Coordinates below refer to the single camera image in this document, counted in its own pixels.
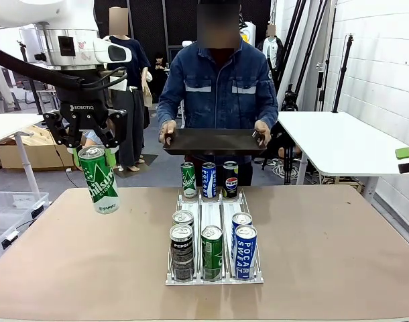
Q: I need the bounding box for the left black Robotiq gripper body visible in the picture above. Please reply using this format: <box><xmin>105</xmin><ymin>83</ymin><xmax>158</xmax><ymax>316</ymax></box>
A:
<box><xmin>56</xmin><ymin>83</ymin><xmax>109</xmax><ymax>130</ymax></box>

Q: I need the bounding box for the green Chilsung cider can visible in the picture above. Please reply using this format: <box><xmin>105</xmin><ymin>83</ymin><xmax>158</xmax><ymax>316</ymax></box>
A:
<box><xmin>180</xmin><ymin>161</ymin><xmax>198</xmax><ymax>199</ymax></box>
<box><xmin>77</xmin><ymin>146</ymin><xmax>121</xmax><ymax>215</ymax></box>
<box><xmin>200</xmin><ymin>225</ymin><xmax>224</xmax><ymax>282</ymax></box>

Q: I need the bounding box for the dark rectangular serving tray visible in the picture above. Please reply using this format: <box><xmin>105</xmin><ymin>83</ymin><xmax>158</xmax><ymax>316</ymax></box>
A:
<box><xmin>162</xmin><ymin>128</ymin><xmax>268</xmax><ymax>157</ymax></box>

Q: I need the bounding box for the person's left forearm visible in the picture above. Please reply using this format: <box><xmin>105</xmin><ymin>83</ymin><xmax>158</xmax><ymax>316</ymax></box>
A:
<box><xmin>256</xmin><ymin>97</ymin><xmax>279</xmax><ymax>130</ymax></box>

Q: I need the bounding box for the person's right forearm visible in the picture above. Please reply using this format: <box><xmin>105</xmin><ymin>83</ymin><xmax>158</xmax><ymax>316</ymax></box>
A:
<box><xmin>156</xmin><ymin>97</ymin><xmax>184</xmax><ymax>130</ymax></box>

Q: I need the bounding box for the seated person in black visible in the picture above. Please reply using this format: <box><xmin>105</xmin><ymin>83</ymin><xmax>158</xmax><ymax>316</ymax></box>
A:
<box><xmin>153</xmin><ymin>52</ymin><xmax>170</xmax><ymax>100</ymax></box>

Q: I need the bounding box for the person in denim jacket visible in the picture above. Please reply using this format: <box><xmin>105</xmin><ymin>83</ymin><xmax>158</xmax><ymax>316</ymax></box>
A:
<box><xmin>156</xmin><ymin>0</ymin><xmax>279</xmax><ymax>187</ymax></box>

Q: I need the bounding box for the person's right hand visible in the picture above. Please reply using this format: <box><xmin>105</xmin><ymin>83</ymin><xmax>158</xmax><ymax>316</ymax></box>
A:
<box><xmin>159</xmin><ymin>119</ymin><xmax>178</xmax><ymax>146</ymax></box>

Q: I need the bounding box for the person's left hand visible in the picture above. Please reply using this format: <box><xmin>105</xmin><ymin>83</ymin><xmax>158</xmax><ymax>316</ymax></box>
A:
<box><xmin>253</xmin><ymin>119</ymin><xmax>272</xmax><ymax>148</ymax></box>

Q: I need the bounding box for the kneeling mannequin in light blue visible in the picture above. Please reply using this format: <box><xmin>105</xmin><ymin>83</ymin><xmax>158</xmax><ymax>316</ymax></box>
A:
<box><xmin>82</xmin><ymin>129</ymin><xmax>103</xmax><ymax>148</ymax></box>

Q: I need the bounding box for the cardboard box with wood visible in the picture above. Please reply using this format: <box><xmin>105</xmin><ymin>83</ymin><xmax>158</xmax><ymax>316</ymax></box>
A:
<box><xmin>0</xmin><ymin>125</ymin><xmax>76</xmax><ymax>170</ymax></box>

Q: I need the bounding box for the black mannequin base mat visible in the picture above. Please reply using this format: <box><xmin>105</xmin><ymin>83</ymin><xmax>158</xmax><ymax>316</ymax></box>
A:
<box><xmin>113</xmin><ymin>154</ymin><xmax>158</xmax><ymax>178</ymax></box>

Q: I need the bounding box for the white height-adjustable table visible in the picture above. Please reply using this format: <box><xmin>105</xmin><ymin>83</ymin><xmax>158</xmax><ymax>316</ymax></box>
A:
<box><xmin>0</xmin><ymin>113</ymin><xmax>46</xmax><ymax>204</ymax></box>
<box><xmin>277</xmin><ymin>110</ymin><xmax>409</xmax><ymax>202</ymax></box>

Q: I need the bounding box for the wooden pallet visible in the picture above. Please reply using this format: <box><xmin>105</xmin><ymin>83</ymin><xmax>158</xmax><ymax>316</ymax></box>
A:
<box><xmin>325</xmin><ymin>176</ymin><xmax>366</xmax><ymax>193</ymax></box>

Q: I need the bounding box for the mannequin in navy top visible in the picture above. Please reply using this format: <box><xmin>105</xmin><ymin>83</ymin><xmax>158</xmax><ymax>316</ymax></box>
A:
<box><xmin>103</xmin><ymin>6</ymin><xmax>154</xmax><ymax>172</ymax></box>

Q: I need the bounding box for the clear plastic storage bin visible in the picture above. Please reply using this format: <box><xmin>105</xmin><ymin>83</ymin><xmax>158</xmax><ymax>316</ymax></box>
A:
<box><xmin>0</xmin><ymin>213</ymin><xmax>34</xmax><ymax>262</ymax></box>
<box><xmin>0</xmin><ymin>191</ymin><xmax>50</xmax><ymax>219</ymax></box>

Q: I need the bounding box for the whiteboard on stand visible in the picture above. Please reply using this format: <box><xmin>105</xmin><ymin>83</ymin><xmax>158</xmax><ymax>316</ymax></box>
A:
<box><xmin>18</xmin><ymin>28</ymin><xmax>46</xmax><ymax>63</ymax></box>

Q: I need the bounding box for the black light stand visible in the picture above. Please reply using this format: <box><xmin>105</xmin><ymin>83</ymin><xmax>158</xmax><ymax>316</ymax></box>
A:
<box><xmin>331</xmin><ymin>33</ymin><xmax>355</xmax><ymax>113</ymax></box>

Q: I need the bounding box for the blue Pocari Sweat can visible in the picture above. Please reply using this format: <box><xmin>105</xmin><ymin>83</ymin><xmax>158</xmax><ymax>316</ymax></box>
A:
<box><xmin>201</xmin><ymin>162</ymin><xmax>217</xmax><ymax>199</ymax></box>
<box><xmin>231</xmin><ymin>212</ymin><xmax>253</xmax><ymax>259</ymax></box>
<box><xmin>235</xmin><ymin>224</ymin><xmax>258</xmax><ymax>280</ymax></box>

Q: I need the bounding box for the black Pepsi can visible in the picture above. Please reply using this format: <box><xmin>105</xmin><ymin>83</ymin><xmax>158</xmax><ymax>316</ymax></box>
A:
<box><xmin>169</xmin><ymin>223</ymin><xmax>195</xmax><ymax>282</ymax></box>
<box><xmin>223</xmin><ymin>160</ymin><xmax>239</xmax><ymax>199</ymax></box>
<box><xmin>172</xmin><ymin>209</ymin><xmax>195</xmax><ymax>229</ymax></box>

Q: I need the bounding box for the white can dispenser rack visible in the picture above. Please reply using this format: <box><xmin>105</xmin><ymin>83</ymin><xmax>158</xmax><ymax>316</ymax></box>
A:
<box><xmin>165</xmin><ymin>187</ymin><xmax>264</xmax><ymax>286</ymax></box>

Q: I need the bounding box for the black leaning pole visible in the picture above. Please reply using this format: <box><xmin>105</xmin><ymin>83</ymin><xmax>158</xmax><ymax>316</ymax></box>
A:
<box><xmin>276</xmin><ymin>0</ymin><xmax>308</xmax><ymax>98</ymax></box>
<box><xmin>318</xmin><ymin>6</ymin><xmax>338</xmax><ymax>111</ymax></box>

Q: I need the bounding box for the mannequin in yellow hoodie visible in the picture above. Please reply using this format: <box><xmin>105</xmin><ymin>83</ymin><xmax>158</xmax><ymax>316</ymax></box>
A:
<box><xmin>239</xmin><ymin>21</ymin><xmax>257</xmax><ymax>48</ymax></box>

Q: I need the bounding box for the mannequin in white jacket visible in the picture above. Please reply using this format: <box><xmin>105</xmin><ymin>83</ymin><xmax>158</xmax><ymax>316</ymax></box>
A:
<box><xmin>257</xmin><ymin>23</ymin><xmax>285</xmax><ymax>71</ymax></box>

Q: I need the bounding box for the thin black floor cable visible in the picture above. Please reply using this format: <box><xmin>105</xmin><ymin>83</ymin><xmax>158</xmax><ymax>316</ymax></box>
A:
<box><xmin>53</xmin><ymin>144</ymin><xmax>80</xmax><ymax>189</ymax></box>

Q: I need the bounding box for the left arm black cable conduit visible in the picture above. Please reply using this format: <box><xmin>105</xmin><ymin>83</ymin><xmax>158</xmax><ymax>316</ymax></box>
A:
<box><xmin>0</xmin><ymin>43</ymin><xmax>128</xmax><ymax>91</ymax></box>

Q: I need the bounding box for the white cable coil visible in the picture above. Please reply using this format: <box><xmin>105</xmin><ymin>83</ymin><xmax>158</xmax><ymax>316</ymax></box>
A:
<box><xmin>271</xmin><ymin>157</ymin><xmax>299</xmax><ymax>178</ymax></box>

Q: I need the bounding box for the short black camera tripod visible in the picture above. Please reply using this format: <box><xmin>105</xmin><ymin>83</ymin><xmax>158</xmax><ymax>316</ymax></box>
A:
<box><xmin>280</xmin><ymin>83</ymin><xmax>299</xmax><ymax>111</ymax></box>

